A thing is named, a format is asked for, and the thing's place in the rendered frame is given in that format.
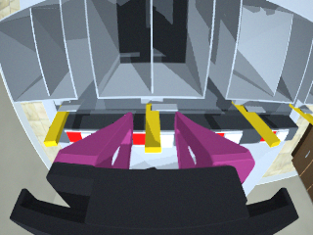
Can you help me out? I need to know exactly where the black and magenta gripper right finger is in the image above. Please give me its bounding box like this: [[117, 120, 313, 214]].
[[174, 112, 255, 185]]

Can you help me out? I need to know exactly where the grey box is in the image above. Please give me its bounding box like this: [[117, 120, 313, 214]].
[[0, 0, 94, 147], [85, 0, 215, 153], [208, 0, 313, 148], [289, 44, 313, 125]]

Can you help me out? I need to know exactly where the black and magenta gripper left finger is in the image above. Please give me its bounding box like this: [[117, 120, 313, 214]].
[[53, 112, 133, 168]]

